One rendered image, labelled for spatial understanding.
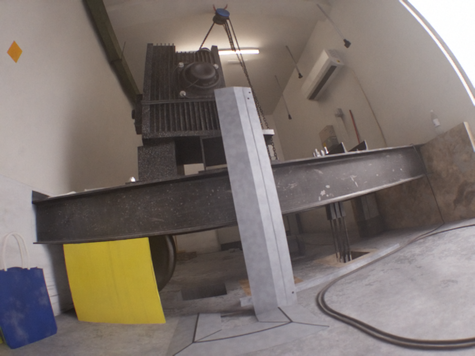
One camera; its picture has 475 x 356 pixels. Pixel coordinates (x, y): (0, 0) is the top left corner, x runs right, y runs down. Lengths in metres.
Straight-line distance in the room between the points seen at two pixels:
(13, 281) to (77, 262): 0.37
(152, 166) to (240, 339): 0.85
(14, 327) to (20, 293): 0.15
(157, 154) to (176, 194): 0.23
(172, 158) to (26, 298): 0.95
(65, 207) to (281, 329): 1.18
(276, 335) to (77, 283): 0.93
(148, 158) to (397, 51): 2.23
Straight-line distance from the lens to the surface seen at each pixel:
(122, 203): 1.10
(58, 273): 1.44
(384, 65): 2.38
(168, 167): 1.05
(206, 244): 4.29
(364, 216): 2.26
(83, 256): 1.12
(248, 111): 1.02
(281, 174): 1.09
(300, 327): 0.75
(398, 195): 2.20
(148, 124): 1.10
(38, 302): 1.06
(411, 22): 2.25
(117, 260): 1.02
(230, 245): 4.16
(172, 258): 1.28
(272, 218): 0.87
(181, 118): 1.12
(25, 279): 1.02
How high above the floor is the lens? 0.38
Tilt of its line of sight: 14 degrees up
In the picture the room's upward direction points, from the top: 11 degrees counter-clockwise
